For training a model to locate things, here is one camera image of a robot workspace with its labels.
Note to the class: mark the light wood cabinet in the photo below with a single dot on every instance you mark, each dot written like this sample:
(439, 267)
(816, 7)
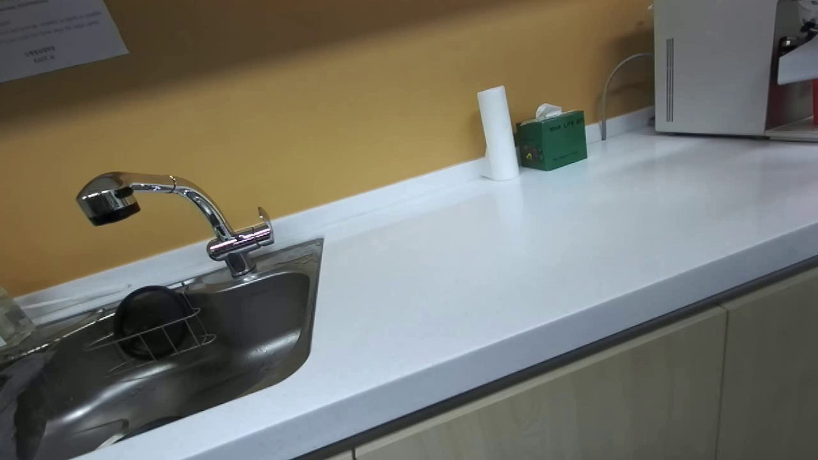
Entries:
(729, 384)

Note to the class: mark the stainless steel sink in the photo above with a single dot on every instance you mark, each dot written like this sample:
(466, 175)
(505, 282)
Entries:
(62, 398)

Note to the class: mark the silver water dispenser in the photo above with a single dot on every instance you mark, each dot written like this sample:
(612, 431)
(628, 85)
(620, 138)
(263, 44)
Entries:
(736, 67)

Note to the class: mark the chrome sink faucet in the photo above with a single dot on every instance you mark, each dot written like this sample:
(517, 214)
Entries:
(122, 194)

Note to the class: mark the white paper roll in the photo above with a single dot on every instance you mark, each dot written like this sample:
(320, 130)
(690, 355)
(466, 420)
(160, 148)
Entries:
(502, 162)

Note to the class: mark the green tissue box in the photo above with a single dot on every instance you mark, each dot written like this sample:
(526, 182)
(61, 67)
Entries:
(551, 138)

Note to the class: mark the white paper notice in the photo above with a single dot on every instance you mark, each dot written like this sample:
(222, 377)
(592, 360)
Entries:
(41, 35)

